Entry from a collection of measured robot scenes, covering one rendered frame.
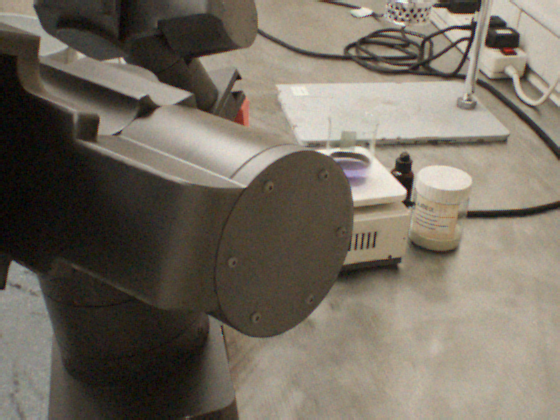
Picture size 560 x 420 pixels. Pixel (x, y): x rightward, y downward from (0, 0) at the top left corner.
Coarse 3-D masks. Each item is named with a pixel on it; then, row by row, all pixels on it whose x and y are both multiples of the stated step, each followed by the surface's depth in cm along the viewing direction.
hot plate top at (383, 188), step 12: (372, 168) 104; (384, 168) 104; (372, 180) 101; (384, 180) 101; (396, 180) 101; (360, 192) 99; (372, 192) 99; (384, 192) 99; (396, 192) 99; (360, 204) 97; (372, 204) 98
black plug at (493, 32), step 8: (488, 32) 155; (496, 32) 155; (504, 32) 155; (512, 32) 155; (488, 40) 155; (496, 40) 154; (504, 40) 154; (512, 40) 154; (496, 48) 154; (512, 48) 155
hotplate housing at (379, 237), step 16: (368, 208) 99; (384, 208) 100; (400, 208) 100; (368, 224) 98; (384, 224) 99; (400, 224) 100; (352, 240) 99; (368, 240) 99; (384, 240) 100; (400, 240) 101; (352, 256) 100; (368, 256) 101; (384, 256) 101; (400, 256) 102
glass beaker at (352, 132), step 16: (336, 112) 99; (352, 112) 100; (368, 112) 99; (336, 128) 96; (352, 128) 100; (368, 128) 99; (336, 144) 97; (352, 144) 96; (368, 144) 96; (336, 160) 97; (352, 160) 97; (368, 160) 98; (352, 176) 98; (368, 176) 99
